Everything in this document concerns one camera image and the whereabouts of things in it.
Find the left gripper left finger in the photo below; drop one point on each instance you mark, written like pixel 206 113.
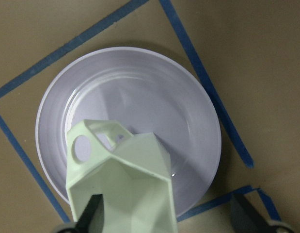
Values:
pixel 91 220

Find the white faceted cup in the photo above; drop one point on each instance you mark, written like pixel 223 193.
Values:
pixel 131 171

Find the lavender plate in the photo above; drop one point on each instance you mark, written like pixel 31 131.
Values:
pixel 147 93

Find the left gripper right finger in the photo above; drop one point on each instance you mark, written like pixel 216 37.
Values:
pixel 245 218

